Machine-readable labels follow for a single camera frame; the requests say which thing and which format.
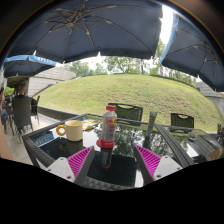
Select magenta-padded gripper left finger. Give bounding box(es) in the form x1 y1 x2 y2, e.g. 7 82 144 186
45 145 98 188

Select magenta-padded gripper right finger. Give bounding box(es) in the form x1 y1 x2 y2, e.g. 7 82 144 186
132 143 184 187

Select red-capped grey drink bottle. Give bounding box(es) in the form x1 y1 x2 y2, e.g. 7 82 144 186
99 105 118 145

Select grey cylindrical tube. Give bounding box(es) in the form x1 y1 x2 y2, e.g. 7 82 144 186
145 111 158 138

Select small glass ashtray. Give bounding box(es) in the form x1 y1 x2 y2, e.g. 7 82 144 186
187 131 198 141

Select black wicker chair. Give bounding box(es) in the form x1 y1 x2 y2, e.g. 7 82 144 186
170 112 195 129
107 102 144 123

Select brown paper bag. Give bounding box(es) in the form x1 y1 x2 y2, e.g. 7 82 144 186
208 146 223 161

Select dark patio chair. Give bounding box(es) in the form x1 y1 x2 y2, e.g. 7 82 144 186
216 122 224 144
31 95 41 124
12 95 34 134

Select grey-roofed building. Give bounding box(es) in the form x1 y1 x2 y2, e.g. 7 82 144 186
27 66 77 98
194 81 224 118

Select navy umbrella with light-blue edge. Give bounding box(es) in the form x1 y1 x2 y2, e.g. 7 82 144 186
2 54 58 78

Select large navy patio umbrella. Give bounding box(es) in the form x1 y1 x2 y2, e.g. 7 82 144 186
4 0 164 64
159 13 224 93

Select cream mug with yellow handle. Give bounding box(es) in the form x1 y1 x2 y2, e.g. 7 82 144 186
55 119 84 143

